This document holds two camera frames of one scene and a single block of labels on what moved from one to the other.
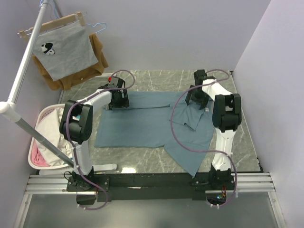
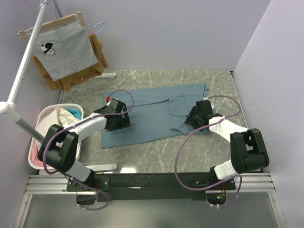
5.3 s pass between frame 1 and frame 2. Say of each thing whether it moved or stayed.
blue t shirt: moved
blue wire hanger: stayed
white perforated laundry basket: stayed
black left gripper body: moved
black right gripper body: moved
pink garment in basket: stayed
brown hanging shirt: stayed
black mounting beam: stayed
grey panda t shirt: stayed
